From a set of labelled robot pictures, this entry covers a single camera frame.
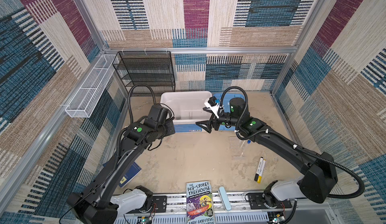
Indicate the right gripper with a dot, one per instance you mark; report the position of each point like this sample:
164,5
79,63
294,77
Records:
207,123

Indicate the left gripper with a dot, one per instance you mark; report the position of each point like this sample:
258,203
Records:
171,130

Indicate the white plastic storage bin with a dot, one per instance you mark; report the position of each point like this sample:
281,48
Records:
182,103

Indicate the blue plastic bin lid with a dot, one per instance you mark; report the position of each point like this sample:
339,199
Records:
233,108

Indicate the clear test tube rack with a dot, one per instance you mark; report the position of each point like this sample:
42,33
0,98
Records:
237,148

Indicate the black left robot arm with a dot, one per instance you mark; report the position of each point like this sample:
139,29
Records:
97,204

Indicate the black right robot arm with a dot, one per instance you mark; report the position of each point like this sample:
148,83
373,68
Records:
319,175

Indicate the dark blue notebook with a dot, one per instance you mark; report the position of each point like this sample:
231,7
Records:
133,171

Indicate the black mesh shelf rack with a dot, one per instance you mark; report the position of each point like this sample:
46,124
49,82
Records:
152,68

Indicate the black capped white marker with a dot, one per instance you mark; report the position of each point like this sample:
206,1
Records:
258,169

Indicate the yellow capped white marker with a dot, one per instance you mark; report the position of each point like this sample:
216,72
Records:
261,169

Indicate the light blue case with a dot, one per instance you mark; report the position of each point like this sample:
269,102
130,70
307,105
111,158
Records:
224,199

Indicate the treehouse paperback book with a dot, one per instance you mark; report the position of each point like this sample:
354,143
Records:
199,203

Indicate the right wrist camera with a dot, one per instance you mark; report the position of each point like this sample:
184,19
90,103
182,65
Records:
212,105

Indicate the white wire wall basket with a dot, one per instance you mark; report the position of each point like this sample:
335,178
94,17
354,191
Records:
88,95

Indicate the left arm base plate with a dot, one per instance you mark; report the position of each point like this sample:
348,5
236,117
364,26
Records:
158,204

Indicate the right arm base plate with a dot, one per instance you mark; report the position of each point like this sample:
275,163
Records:
261,201

